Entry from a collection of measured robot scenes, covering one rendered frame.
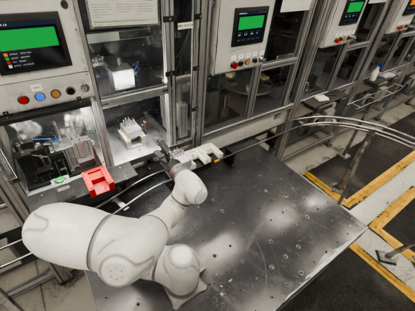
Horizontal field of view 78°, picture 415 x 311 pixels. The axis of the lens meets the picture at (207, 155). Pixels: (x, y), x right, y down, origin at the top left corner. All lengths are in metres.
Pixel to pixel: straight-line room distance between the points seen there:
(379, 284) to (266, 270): 1.29
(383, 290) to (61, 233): 2.33
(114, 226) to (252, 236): 1.06
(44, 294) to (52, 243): 1.67
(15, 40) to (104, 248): 0.85
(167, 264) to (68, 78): 0.89
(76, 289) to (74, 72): 1.55
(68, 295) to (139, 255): 1.70
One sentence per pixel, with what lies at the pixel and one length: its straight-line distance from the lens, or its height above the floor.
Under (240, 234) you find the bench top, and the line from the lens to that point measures 1.55.
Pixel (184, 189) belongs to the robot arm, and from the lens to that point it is 1.10.
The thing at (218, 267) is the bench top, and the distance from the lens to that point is 1.44.
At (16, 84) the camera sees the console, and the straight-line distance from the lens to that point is 1.28.
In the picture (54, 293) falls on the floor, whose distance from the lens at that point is 2.31.
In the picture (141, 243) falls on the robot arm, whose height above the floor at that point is 1.46.
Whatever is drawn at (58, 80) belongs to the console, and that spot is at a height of 1.47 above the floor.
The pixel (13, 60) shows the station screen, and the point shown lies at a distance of 1.23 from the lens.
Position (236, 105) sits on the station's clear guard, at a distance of 1.92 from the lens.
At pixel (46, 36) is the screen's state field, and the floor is 1.65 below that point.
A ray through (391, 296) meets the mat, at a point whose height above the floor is 0.01.
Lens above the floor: 1.96
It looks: 40 degrees down
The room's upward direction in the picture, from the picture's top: 5 degrees clockwise
